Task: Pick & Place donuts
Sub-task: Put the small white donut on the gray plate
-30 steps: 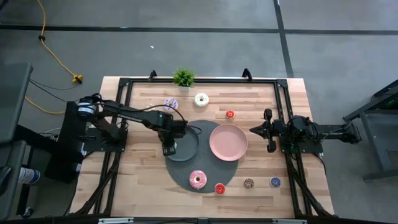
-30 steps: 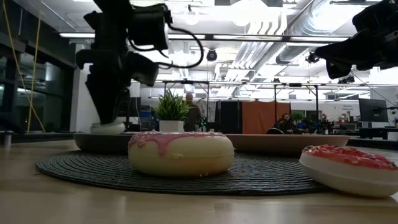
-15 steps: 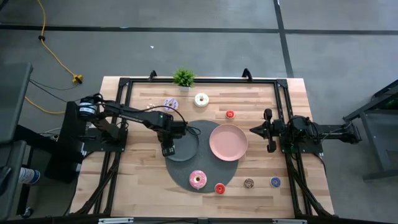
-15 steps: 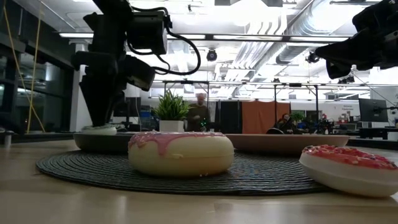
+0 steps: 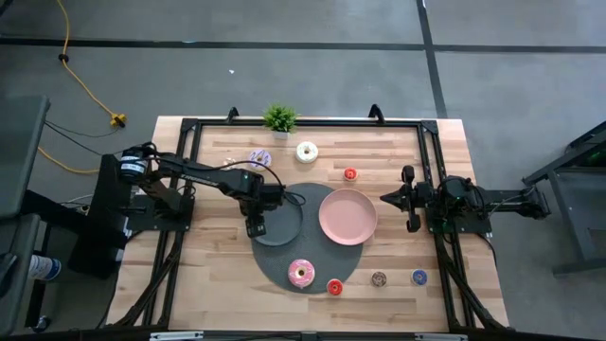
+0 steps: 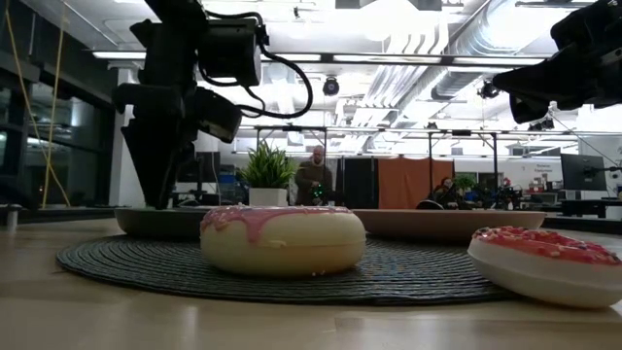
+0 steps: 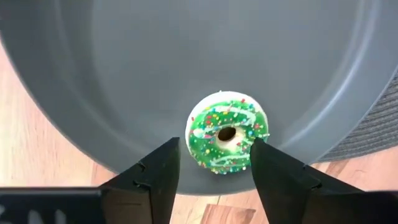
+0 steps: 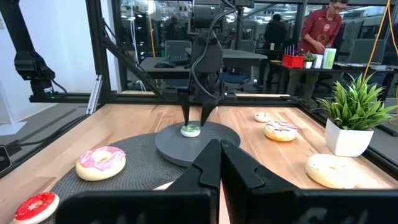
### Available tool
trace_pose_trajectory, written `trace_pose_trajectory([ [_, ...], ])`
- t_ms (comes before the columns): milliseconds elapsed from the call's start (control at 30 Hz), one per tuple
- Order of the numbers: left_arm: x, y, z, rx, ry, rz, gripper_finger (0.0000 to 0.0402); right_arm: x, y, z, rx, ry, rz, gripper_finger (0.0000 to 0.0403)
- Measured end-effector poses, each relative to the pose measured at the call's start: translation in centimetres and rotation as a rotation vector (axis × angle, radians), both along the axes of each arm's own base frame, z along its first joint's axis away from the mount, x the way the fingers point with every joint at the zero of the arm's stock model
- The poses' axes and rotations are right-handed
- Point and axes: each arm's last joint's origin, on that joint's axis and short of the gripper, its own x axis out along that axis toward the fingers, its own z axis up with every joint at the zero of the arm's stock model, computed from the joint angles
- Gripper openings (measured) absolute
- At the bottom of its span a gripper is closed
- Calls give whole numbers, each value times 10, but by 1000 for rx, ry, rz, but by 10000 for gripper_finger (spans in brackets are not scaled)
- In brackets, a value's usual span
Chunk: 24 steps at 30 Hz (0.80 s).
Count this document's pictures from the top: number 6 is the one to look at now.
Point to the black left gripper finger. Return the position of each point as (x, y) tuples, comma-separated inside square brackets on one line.
[(158, 155)]

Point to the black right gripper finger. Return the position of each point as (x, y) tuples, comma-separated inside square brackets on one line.
[(522, 90), (554, 73)]

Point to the large pink glazed donut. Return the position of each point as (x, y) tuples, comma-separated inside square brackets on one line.
[(282, 248)]

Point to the small red glazed donut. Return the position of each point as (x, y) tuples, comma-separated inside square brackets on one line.
[(534, 277)]

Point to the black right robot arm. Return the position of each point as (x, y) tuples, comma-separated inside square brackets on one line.
[(617, 87)]

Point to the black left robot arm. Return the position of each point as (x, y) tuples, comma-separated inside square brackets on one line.
[(170, 39)]

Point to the black ceiling spotlight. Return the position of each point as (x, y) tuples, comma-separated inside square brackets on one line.
[(542, 124), (330, 86), (488, 90)]

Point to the black computer monitor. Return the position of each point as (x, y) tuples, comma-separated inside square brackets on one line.
[(209, 167), (583, 172)]

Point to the dark grey round plate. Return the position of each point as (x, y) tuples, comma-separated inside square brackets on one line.
[(155, 223)]

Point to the green leafy office plant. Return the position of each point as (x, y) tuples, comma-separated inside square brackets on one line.
[(465, 183)]

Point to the cluttered workbench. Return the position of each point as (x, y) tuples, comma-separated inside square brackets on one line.
[(515, 199)]

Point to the green plant in white pot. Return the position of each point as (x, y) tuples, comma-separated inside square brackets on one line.
[(267, 170)]

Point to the round dark woven placemat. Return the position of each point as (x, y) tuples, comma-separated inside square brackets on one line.
[(146, 272)]

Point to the person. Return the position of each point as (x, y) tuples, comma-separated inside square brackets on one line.
[(311, 175), (444, 192)]

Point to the black desk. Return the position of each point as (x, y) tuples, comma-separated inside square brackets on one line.
[(588, 206)]

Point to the long ceiling light bar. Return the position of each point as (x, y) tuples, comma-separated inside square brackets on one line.
[(389, 59)]

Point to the orange fabric curtain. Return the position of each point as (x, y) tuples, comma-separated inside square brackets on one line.
[(403, 185)]

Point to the pink round plate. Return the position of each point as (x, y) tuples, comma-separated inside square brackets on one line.
[(437, 226)]

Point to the black robot with green light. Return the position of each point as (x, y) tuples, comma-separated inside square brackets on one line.
[(318, 193)]

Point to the black fabric panel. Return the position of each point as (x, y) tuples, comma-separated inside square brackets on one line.
[(357, 182)]

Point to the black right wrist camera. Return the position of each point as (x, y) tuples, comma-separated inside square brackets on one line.
[(578, 24)]

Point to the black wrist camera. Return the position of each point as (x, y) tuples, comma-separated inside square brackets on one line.
[(218, 114), (578, 24)]

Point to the silver ventilation duct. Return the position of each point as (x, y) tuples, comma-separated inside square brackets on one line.
[(466, 48)]

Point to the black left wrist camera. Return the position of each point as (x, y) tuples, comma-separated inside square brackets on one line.
[(218, 114)]

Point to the tall black metal frame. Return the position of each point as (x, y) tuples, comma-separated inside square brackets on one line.
[(461, 132)]

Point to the small grey cylinder post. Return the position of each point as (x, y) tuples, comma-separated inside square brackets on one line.
[(12, 216)]

